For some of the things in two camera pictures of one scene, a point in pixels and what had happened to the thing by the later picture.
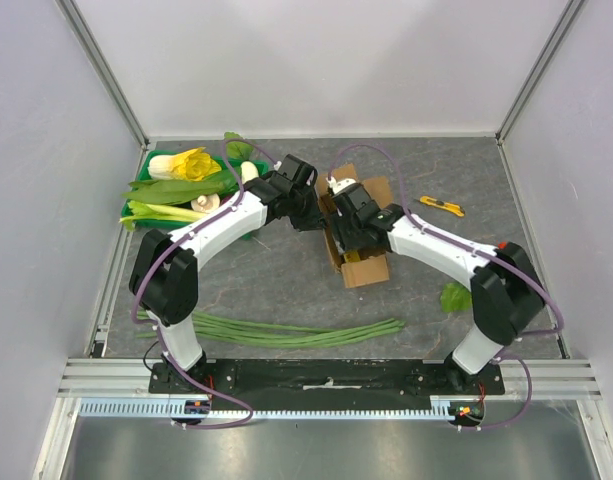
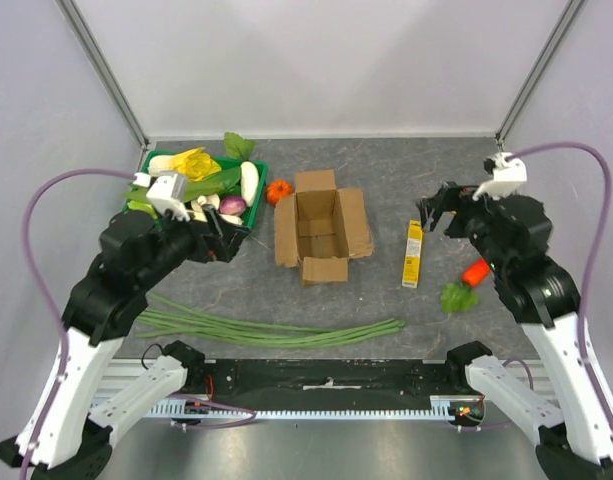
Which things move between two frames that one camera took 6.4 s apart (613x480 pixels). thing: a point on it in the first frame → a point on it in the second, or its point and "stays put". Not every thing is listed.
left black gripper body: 305,213 → 204,245
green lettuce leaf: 456,298 stays put
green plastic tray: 181,187 stays put
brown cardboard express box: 374,268 → 320,227
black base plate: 328,380 stays put
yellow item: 351,256 → 413,255
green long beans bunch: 281,336 stays put
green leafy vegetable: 223,181 stays put
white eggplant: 249,171 stays put
